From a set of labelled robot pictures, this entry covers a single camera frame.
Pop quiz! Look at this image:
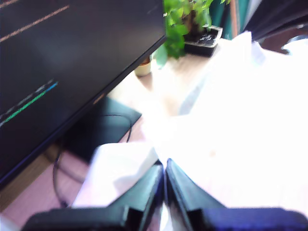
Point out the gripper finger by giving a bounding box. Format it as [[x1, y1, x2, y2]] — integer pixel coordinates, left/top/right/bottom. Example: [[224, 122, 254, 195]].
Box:
[[108, 165, 165, 212], [166, 158, 227, 212]]

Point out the white pastel striped tea towel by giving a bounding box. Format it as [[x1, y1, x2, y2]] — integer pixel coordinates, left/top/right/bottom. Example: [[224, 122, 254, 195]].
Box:
[[72, 31, 308, 231]]

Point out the black Huawei monitor on stand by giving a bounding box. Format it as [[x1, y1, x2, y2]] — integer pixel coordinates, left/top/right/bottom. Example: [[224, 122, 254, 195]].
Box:
[[0, 0, 168, 191]]

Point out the green potted leafy plant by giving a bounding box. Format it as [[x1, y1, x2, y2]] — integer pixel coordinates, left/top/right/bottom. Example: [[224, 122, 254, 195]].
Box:
[[151, 0, 231, 70]]

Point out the black cable with plug end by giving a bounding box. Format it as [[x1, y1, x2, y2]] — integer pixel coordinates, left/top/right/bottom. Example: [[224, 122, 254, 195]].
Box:
[[52, 114, 133, 209]]

